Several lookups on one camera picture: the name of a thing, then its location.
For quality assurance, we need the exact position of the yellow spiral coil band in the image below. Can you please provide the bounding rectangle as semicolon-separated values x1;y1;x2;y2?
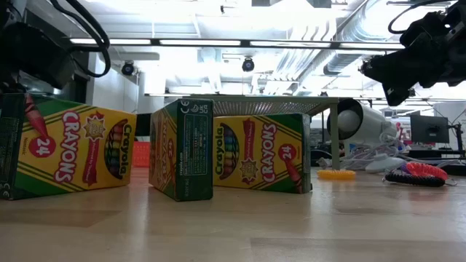
316;168;357;181

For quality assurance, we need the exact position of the black monitor on arm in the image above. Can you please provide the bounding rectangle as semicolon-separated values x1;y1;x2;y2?
410;114;451;144

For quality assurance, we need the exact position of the red spiral coil band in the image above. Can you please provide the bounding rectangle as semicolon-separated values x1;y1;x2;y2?
405;161;449;182

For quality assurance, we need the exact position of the orange plastic basket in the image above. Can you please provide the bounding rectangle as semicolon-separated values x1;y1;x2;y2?
131;140;151;168

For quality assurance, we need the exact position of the yellow green crayon box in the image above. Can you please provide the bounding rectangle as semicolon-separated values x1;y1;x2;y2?
0;92;138;202
213;113;313;195
148;98;215;202

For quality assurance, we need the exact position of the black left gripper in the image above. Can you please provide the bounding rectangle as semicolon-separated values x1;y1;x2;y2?
0;21;76;94

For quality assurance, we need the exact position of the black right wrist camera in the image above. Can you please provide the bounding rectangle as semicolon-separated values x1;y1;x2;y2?
382;83;416;107

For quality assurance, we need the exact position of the black office desk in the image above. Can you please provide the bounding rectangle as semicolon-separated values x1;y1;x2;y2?
406;148;466;159

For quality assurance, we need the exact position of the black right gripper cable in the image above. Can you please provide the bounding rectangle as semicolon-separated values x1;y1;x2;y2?
387;0;458;36

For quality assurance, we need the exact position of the black spiral coil band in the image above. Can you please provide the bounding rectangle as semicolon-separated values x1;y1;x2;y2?
384;172;446;188

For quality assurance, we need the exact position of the long ceiling light strip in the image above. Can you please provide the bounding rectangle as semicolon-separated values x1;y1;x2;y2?
68;37;406;50

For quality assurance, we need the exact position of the white camera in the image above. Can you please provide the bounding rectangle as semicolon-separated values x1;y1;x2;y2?
326;97;406;174

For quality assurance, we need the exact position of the black standing monitor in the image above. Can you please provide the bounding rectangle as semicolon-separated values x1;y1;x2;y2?
135;113;152;138

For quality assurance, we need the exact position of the white lamp cable bundle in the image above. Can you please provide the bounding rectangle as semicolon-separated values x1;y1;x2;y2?
316;132;463;174

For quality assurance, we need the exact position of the green perforated metal shelf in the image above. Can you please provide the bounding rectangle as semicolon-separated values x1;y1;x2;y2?
181;94;341;172

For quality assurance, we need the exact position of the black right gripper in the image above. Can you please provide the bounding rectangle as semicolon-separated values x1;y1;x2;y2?
360;12;456;88

